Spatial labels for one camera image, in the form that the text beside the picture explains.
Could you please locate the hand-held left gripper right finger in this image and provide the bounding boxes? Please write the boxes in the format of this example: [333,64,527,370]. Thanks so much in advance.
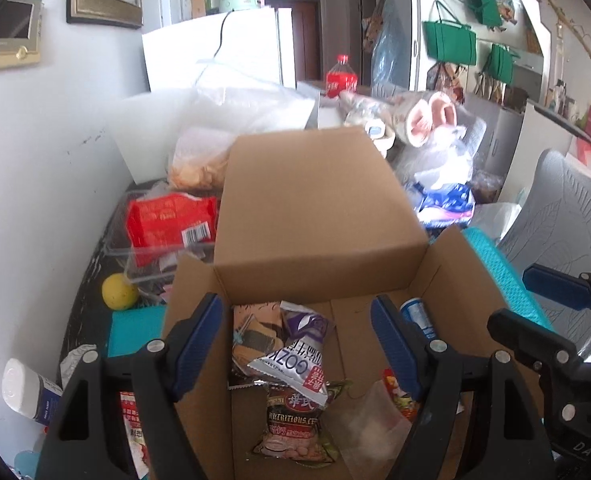
[370,294,559,480]

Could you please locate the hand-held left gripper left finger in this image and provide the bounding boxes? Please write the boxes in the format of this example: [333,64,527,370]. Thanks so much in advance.
[35,292,224,480]

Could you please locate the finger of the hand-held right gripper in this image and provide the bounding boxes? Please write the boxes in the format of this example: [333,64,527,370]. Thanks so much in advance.
[487,308,591,396]
[523,262,591,321]

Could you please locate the blue tube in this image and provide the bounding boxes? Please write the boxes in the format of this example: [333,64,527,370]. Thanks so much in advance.
[399,297,439,343]

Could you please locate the red candy packet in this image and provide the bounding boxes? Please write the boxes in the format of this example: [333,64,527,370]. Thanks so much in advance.
[381,369,421,423]

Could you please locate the brown snack packet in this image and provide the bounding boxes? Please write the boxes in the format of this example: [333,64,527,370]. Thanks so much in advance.
[231,302,286,386]

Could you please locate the clear plastic snack packet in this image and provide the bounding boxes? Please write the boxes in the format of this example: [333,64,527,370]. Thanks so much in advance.
[335,385,413,461]

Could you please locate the purple and white snack packet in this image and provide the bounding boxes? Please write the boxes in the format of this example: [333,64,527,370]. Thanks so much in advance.
[248,301,336,401]

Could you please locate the peanut snack packet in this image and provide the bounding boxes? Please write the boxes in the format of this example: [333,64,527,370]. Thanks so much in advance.
[248,380,351,463]

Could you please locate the brown cardboard box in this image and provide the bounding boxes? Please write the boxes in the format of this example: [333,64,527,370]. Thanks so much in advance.
[162,127,556,480]

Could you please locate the teal mat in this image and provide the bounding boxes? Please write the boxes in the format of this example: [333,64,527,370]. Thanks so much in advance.
[108,227,556,361]

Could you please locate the grey chair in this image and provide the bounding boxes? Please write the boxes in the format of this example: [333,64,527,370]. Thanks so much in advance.
[495,149,591,361]

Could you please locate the clear plastic container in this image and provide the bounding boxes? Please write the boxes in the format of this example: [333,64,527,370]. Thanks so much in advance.
[106,187,221,306]

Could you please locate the yellow ball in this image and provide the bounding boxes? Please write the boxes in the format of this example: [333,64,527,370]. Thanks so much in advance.
[101,274,138,311]

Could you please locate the red printed leaflet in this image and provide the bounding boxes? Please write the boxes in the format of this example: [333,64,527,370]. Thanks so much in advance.
[120,391,151,466]

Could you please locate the crumpled white paper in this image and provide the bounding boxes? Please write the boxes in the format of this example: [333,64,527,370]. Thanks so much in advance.
[58,344,98,386]

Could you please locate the red snack packet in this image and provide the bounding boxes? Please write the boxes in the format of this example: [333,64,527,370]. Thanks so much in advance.
[126,194,219,267]

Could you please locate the blue and white packet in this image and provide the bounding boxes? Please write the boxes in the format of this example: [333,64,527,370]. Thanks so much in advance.
[418,183,476,228]

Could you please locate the white-capped blue bottle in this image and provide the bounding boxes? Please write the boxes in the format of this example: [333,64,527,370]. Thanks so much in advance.
[2,358,65,426]

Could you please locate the clear bag of chips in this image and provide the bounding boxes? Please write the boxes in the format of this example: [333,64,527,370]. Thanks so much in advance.
[168,57,319,191]

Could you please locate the light blue round toy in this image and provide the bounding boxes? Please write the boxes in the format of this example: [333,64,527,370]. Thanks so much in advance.
[12,450,38,476]

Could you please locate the pink plush slippers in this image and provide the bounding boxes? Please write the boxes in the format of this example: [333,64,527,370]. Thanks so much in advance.
[340,91,459,150]

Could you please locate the white foam board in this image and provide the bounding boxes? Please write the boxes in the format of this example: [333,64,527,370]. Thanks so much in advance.
[106,91,196,186]

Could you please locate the floral bag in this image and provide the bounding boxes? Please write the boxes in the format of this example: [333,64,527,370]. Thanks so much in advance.
[427,60,463,103]

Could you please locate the large green tote bag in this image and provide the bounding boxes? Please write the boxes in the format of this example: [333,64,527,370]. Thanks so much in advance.
[422,0,477,66]

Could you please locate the cola bottle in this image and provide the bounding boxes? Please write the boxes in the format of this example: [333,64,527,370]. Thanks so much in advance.
[326,54,359,99]

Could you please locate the blue plastic bag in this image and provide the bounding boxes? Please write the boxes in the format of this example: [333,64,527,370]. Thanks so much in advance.
[371,0,409,96]

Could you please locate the white refrigerator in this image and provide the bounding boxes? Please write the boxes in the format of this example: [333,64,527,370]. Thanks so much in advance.
[142,7,296,93]

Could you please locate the brown door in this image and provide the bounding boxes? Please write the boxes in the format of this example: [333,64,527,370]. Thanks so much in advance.
[266,0,321,81]

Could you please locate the black power cable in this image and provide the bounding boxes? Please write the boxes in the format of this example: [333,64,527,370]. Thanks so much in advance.
[195,10,233,86]

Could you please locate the wall intercom panel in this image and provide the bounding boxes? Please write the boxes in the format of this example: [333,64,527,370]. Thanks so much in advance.
[0,0,43,75]

